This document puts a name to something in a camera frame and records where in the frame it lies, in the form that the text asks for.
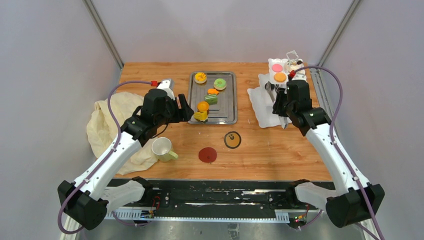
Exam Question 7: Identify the metal serving tongs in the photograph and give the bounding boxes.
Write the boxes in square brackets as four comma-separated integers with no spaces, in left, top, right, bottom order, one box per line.
[264,81,288,130]

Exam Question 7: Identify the yellow cake slice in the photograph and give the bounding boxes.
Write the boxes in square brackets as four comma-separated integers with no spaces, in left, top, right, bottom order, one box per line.
[193,111,208,122]

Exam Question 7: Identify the orange macaron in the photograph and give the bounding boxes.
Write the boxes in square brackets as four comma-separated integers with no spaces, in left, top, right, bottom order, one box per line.
[197,101,210,112]

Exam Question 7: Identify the orange biscuit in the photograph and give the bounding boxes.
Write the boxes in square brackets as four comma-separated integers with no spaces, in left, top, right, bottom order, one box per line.
[273,72,287,83]

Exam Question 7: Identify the white three-tier dessert stand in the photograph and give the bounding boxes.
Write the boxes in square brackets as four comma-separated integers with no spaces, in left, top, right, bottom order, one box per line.
[247,50,304,129]

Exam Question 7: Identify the steel baking tray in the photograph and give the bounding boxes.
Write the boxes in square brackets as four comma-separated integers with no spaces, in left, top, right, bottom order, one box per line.
[187,71,238,125]

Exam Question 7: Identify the orange star cookie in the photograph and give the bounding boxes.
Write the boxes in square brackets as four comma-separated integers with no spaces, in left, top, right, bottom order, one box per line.
[207,88,220,95]

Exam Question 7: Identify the white chocolate donut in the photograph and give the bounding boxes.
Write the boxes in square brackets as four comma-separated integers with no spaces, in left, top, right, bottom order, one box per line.
[286,59,304,73]

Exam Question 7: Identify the pink macaron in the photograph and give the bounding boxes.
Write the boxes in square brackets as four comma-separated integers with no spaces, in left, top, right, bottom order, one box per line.
[271,63,284,73]

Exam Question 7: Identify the green frosted donut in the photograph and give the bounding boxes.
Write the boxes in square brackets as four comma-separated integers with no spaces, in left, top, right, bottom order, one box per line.
[213,78,227,91]

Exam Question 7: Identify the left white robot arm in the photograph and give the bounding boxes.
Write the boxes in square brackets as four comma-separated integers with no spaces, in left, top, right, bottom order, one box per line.
[57,88,194,235]

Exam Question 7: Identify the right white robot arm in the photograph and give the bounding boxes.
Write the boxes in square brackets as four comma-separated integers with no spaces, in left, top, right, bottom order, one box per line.
[273,80,385,228]

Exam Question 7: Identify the green layered cake roll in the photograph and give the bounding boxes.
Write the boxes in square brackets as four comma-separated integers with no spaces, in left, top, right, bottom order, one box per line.
[204,94,218,105]

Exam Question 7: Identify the yellow flower tart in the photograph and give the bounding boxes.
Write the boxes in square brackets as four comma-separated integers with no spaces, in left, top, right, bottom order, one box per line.
[194,72,207,84]

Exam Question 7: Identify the red apple coaster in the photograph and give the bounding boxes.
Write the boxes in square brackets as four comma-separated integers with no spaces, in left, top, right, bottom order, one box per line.
[198,147,218,163]

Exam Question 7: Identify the yellow face coaster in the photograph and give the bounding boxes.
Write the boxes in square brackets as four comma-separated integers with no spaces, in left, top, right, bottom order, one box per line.
[223,131,242,149]

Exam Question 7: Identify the cream cloth bag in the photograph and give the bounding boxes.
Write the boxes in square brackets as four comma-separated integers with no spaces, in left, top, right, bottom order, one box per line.
[86,92,158,175]

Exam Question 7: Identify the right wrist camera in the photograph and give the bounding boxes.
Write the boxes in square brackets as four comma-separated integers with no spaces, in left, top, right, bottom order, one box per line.
[288,70,307,81]

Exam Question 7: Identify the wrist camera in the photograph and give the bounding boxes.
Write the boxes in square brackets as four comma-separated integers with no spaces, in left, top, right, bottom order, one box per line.
[156,78,175,100]
[288,70,307,81]

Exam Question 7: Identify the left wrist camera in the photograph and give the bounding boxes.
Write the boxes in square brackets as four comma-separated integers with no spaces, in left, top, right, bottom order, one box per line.
[156,78,175,100]

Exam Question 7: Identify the green handled white mug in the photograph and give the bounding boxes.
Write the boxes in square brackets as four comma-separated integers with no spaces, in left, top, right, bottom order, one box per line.
[151,137,179,162]

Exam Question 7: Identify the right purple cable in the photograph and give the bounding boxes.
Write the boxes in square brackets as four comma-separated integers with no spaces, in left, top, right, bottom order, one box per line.
[288,65,387,240]

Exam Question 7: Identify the purple cable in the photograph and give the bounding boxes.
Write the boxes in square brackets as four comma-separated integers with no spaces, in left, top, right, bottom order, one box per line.
[57,80,159,235]
[288,65,387,240]

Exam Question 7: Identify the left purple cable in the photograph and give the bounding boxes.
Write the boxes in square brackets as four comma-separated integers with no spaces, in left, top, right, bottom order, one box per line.
[57,80,159,235]

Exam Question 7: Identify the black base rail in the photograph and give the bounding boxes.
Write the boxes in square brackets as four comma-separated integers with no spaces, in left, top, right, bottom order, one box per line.
[89,177,335,229]

